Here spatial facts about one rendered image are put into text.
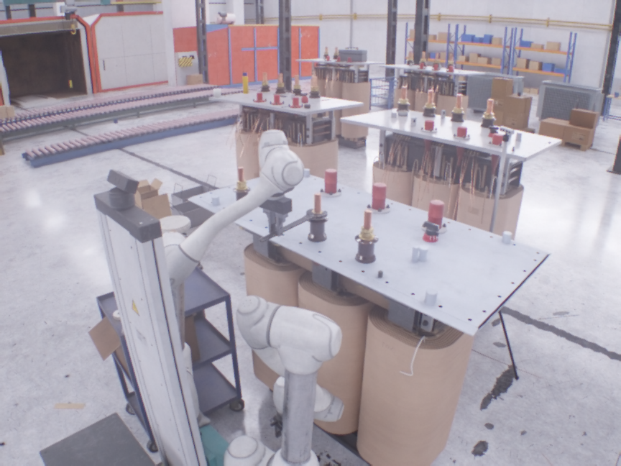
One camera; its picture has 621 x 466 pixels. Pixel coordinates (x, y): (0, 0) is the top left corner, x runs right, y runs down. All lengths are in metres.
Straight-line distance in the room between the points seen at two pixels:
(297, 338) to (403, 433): 1.04
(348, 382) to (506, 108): 10.15
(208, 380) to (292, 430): 1.65
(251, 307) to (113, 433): 0.87
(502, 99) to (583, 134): 2.17
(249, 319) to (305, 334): 0.17
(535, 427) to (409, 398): 1.36
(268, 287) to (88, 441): 1.16
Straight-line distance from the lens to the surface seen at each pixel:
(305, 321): 1.28
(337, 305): 2.03
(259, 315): 1.31
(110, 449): 1.87
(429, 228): 1.99
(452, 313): 1.53
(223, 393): 2.98
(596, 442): 3.28
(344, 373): 2.28
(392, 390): 2.03
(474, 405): 3.20
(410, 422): 2.12
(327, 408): 1.77
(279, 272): 2.29
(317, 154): 4.45
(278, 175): 1.41
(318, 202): 1.88
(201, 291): 2.56
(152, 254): 1.17
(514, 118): 11.77
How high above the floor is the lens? 2.21
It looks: 25 degrees down
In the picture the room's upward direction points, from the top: straight up
